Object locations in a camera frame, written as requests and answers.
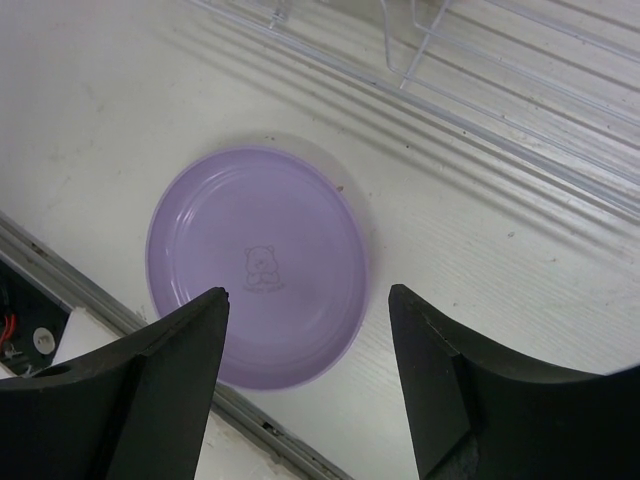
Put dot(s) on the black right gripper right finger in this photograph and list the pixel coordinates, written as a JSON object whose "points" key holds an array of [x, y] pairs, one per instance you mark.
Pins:
{"points": [[479, 410]]}

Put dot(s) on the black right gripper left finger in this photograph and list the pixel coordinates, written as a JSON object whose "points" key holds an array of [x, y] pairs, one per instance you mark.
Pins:
{"points": [[136, 408]]}

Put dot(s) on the purple plastic plate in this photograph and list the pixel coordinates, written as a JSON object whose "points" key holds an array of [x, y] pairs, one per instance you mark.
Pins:
{"points": [[281, 239]]}

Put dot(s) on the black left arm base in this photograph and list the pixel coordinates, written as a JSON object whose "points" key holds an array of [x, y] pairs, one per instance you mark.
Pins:
{"points": [[32, 324]]}

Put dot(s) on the white wire dish rack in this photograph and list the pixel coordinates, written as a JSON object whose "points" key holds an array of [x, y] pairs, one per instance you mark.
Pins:
{"points": [[554, 83]]}

